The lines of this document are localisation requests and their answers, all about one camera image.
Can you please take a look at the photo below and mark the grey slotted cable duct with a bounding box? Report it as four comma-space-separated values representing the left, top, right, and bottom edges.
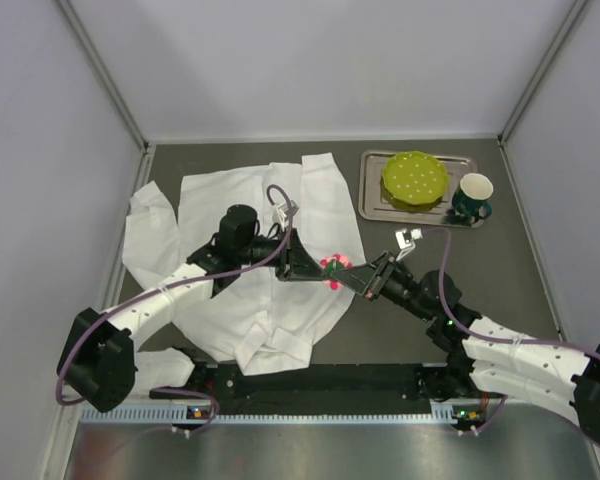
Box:
82, 399, 486, 426

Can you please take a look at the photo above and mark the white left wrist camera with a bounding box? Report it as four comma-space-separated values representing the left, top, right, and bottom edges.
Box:
272, 200, 299, 228

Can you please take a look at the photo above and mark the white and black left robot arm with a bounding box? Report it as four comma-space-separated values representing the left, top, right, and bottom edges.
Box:
56, 202, 324, 413

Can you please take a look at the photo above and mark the green dotted plate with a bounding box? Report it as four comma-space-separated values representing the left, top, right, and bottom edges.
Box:
380, 151, 450, 210

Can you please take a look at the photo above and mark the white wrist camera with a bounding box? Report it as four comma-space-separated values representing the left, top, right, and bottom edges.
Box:
394, 228, 423, 262
272, 200, 299, 228

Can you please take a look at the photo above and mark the pink flower brooch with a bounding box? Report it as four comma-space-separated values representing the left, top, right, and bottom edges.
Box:
319, 253, 353, 291

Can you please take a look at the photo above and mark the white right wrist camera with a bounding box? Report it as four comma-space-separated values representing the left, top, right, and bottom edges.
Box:
394, 228, 423, 262

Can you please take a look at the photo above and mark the silver metal tray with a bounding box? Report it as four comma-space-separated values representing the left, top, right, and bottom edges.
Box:
358, 150, 484, 228

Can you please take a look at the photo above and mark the white shirt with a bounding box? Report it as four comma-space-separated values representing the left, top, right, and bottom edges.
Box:
123, 153, 365, 375

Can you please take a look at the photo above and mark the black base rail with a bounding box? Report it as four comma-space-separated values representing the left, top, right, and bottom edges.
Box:
149, 362, 504, 416

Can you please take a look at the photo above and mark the dark green mug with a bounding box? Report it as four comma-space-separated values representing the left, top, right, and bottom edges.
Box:
452, 173, 494, 225

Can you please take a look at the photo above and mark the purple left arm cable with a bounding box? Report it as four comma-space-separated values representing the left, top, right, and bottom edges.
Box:
55, 185, 299, 405

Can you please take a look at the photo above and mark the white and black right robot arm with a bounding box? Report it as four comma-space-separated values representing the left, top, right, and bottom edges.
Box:
321, 255, 600, 446

